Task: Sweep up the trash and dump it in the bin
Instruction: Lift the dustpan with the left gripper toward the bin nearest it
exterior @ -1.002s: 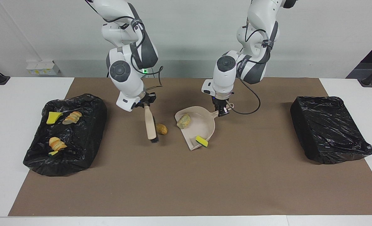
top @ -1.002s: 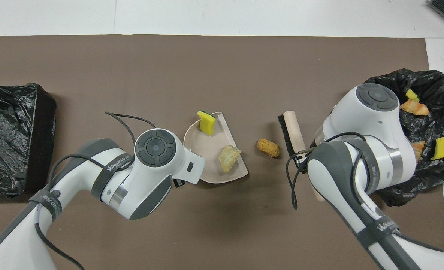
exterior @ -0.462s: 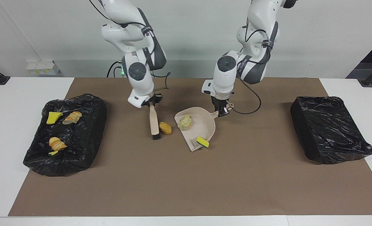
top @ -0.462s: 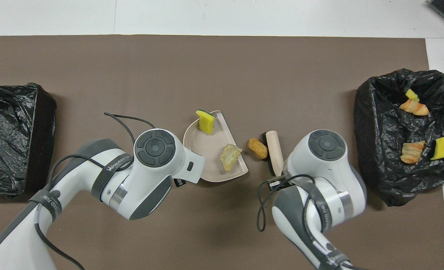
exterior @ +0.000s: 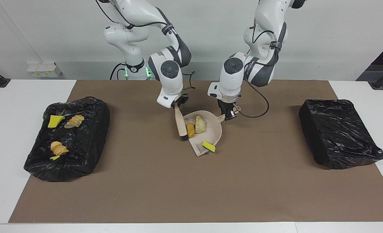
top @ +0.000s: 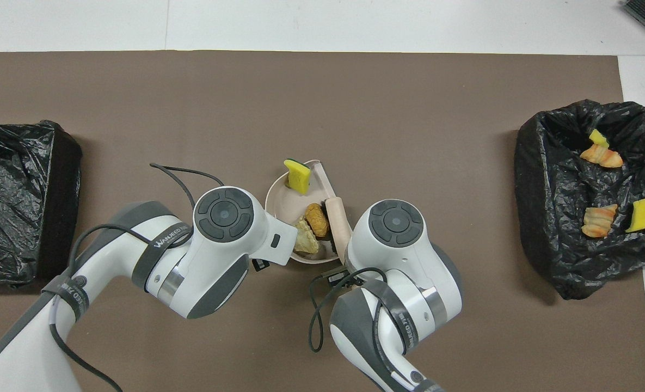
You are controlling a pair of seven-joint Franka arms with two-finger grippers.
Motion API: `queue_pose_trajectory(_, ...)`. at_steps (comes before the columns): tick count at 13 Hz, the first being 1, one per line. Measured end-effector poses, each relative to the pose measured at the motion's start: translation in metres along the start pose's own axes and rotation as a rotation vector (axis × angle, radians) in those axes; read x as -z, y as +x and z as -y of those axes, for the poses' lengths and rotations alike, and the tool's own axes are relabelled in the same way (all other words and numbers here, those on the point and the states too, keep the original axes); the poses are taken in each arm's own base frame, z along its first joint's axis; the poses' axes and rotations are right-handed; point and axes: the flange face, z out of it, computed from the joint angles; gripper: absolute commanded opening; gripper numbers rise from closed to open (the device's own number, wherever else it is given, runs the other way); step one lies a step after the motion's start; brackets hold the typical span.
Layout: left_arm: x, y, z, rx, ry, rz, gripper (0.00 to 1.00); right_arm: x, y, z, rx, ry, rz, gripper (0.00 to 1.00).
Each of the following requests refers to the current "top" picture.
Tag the brown table mat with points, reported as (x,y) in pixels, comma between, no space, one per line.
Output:
(322,87)

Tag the small yellow sponge piece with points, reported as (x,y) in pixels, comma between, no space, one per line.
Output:
(599,138)

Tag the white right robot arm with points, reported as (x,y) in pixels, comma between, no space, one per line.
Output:
(404,272)

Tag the black bag lined bin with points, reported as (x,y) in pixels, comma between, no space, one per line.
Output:
(551,179)
(23,218)

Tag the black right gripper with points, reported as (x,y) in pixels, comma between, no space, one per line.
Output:
(344,275)

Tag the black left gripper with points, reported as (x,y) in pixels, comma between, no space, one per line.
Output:
(260,264)

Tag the beige hand brush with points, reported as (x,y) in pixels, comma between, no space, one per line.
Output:
(338,218)

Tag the beige plastic dustpan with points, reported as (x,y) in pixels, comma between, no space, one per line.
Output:
(284,204)

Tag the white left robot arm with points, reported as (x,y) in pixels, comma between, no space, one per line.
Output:
(28,348)

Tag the brown peanut shaped bread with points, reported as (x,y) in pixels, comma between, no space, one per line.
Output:
(317,218)

